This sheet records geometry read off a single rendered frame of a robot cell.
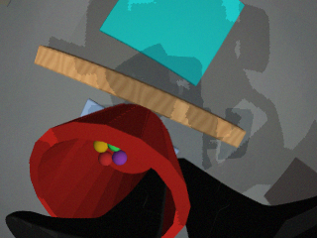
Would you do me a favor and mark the red cup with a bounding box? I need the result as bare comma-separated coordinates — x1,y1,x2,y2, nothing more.
29,103,190,238

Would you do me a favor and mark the red marble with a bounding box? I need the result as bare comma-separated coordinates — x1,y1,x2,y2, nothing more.
98,152,112,167

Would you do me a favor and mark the purple marble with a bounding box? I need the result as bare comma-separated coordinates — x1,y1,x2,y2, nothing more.
112,150,127,166

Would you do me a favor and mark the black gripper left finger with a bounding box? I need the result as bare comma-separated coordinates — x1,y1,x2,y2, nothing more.
5,168,166,238

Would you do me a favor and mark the green marble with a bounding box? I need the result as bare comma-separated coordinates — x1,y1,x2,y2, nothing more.
107,144,120,152

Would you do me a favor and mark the yellow marble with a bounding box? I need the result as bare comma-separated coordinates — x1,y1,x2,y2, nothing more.
94,142,108,152

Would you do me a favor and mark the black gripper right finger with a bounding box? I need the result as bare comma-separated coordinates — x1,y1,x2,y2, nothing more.
178,159,317,238

